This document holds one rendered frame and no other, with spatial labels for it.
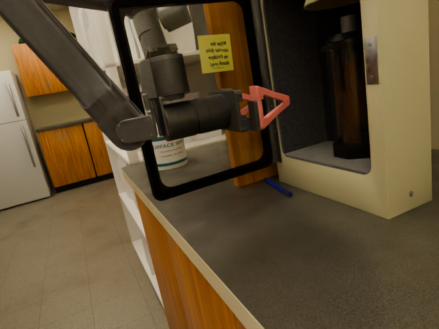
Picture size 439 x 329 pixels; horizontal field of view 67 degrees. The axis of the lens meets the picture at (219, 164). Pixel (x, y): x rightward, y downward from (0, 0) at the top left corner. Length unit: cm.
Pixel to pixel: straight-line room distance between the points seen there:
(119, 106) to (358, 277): 40
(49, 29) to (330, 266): 51
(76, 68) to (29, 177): 487
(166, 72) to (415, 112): 40
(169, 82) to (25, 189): 496
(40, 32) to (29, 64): 509
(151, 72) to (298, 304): 37
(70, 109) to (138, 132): 544
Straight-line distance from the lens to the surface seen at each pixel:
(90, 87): 52
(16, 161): 534
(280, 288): 47
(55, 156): 543
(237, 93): 52
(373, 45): 58
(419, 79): 64
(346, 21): 72
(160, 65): 51
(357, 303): 45
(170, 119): 51
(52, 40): 54
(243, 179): 86
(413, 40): 63
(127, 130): 50
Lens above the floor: 122
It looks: 14 degrees down
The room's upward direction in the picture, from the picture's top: 10 degrees counter-clockwise
